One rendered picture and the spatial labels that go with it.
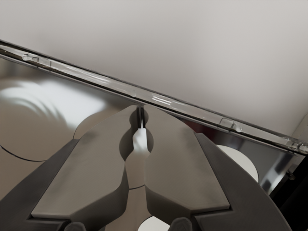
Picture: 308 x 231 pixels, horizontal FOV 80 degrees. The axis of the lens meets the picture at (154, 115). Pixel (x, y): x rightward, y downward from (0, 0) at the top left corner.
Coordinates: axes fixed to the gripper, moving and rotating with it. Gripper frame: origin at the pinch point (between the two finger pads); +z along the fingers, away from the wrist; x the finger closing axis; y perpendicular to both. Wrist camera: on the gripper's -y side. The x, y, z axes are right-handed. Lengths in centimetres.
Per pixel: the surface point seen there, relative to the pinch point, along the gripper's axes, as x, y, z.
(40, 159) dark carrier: -12.9, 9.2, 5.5
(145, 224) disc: -1.0, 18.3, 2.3
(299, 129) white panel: 20.0, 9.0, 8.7
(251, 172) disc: 10.7, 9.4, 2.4
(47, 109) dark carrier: -10.3, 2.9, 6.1
